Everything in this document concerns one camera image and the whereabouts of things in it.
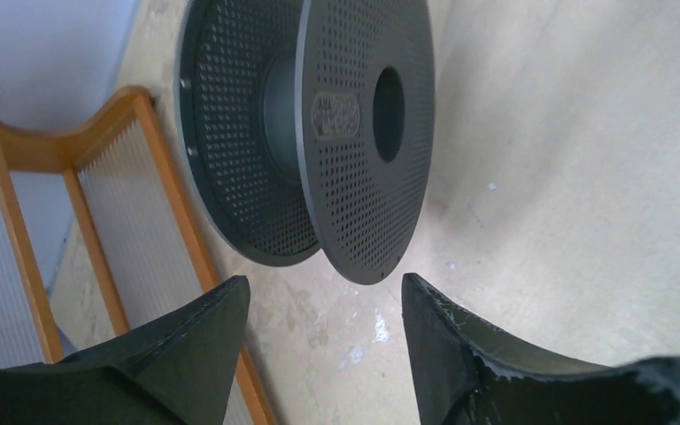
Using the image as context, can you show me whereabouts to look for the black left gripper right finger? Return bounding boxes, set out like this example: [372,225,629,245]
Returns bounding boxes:
[401,273,680,424]

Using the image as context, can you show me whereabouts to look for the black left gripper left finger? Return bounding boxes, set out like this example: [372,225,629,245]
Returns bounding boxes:
[0,275,251,424]

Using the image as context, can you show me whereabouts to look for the black perforated cable spool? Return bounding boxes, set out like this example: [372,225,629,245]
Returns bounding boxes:
[175,1,436,285]

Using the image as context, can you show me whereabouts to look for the orange wooden rack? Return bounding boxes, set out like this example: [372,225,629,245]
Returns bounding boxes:
[0,86,274,424]

